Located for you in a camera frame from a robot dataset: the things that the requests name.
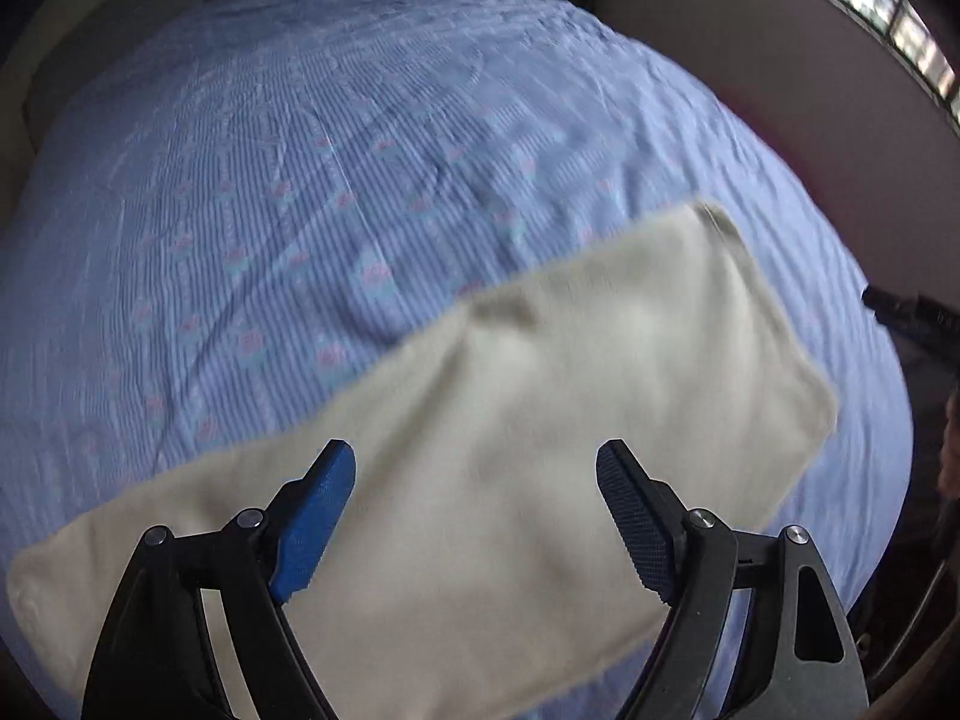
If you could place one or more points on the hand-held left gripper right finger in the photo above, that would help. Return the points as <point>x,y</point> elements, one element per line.
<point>637,517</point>

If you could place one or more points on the blue floral striped bedsheet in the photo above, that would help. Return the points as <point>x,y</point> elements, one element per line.
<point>300,165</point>

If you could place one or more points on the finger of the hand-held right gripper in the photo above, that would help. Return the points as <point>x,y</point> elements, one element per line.
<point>915,319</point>

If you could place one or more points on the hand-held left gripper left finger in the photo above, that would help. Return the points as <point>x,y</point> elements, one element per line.
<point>319,517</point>

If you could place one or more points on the cream pants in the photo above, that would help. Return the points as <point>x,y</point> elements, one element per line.
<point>525,405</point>

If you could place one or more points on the window with bars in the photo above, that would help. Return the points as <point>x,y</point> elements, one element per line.
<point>911,34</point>

